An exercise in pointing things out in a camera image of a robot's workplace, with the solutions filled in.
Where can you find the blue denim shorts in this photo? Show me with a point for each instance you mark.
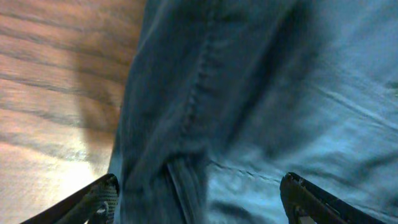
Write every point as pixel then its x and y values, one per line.
pixel 225 97

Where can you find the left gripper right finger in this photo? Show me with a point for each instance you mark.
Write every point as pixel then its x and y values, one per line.
pixel 304 202

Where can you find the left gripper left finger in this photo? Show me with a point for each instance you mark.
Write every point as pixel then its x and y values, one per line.
pixel 94 204

